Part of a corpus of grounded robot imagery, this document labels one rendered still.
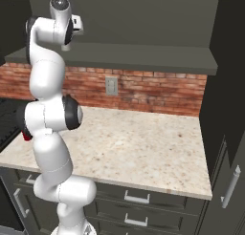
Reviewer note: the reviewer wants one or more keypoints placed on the black stove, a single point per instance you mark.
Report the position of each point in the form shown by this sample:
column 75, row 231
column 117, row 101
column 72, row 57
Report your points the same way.
column 8, row 121

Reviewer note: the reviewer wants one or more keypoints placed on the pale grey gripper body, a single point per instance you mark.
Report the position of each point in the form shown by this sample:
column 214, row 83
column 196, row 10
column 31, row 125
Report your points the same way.
column 66, row 47

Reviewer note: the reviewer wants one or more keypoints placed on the dark grey base cabinet door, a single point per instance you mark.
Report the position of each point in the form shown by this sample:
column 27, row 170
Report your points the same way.
column 35, row 210

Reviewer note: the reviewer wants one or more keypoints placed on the dark grey narrow drawer front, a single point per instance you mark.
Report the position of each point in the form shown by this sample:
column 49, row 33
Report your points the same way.
column 24, row 177

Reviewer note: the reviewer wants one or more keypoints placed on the dark grey tall cabinet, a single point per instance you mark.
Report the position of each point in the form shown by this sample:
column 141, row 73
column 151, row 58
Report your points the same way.
column 226, row 86

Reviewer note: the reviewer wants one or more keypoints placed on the dark grey wall cabinet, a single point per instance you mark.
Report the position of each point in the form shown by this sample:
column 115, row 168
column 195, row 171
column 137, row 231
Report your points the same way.
column 143, row 25

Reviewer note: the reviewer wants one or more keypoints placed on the red stove knob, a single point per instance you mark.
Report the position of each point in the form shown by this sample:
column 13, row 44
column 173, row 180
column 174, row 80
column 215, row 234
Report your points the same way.
column 26, row 136

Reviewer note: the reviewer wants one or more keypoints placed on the grey wall outlet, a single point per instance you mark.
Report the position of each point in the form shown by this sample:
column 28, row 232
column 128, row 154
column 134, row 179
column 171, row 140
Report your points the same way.
column 111, row 86

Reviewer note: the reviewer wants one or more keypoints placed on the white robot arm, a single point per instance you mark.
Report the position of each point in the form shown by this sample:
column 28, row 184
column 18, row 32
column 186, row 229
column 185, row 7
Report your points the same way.
column 48, row 117

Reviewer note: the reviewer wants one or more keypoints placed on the dark grey wide drawer front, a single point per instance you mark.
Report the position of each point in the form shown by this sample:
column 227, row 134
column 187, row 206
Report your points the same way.
column 166, row 199
column 166, row 221

